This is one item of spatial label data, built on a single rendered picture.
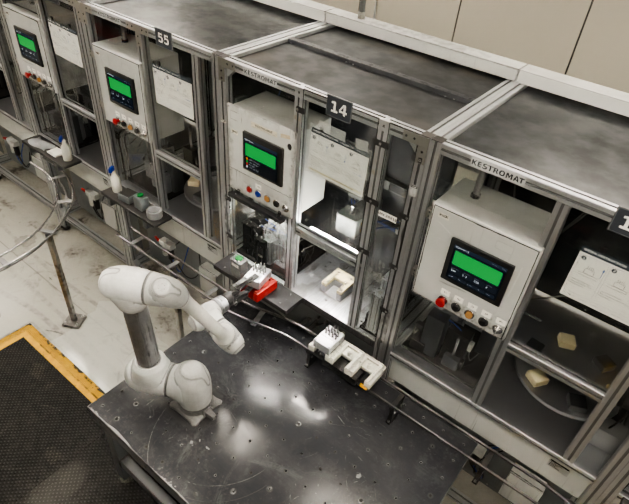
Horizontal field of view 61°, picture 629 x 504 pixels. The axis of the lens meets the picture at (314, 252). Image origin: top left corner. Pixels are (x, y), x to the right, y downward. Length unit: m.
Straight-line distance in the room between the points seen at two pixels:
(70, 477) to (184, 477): 1.04
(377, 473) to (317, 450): 0.28
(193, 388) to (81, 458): 1.15
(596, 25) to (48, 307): 4.94
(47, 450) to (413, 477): 2.06
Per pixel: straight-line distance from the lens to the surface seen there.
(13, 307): 4.43
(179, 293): 2.07
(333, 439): 2.60
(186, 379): 2.47
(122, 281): 2.10
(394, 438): 2.65
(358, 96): 2.29
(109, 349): 3.92
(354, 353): 2.67
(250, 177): 2.67
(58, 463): 3.48
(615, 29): 5.43
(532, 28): 5.60
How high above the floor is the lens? 2.88
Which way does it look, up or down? 39 degrees down
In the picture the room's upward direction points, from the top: 5 degrees clockwise
